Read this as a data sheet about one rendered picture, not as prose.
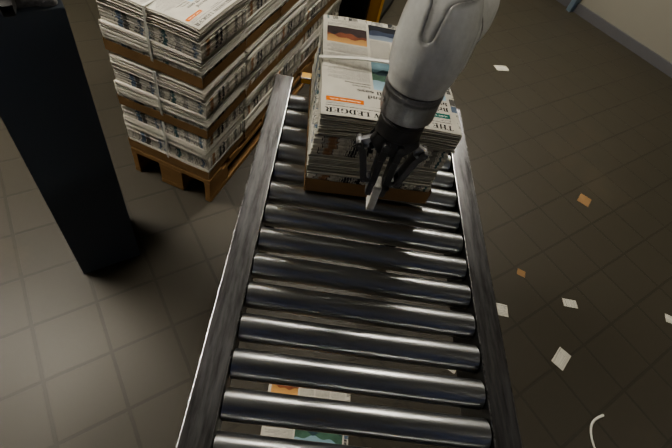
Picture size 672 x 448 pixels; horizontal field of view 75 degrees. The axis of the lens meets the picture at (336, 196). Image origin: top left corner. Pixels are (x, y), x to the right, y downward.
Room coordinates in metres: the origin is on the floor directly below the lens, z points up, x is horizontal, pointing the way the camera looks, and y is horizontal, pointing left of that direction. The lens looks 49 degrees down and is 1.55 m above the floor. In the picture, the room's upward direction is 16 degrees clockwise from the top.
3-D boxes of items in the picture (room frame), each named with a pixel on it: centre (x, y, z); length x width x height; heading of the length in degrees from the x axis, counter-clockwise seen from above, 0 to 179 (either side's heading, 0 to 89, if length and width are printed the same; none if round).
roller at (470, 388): (0.27, -0.13, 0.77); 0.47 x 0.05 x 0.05; 98
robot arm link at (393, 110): (0.57, -0.07, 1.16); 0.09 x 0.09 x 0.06
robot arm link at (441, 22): (0.58, -0.07, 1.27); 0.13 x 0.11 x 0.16; 164
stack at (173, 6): (1.71, 0.61, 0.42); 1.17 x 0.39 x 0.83; 171
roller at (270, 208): (0.60, -0.08, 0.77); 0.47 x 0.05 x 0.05; 98
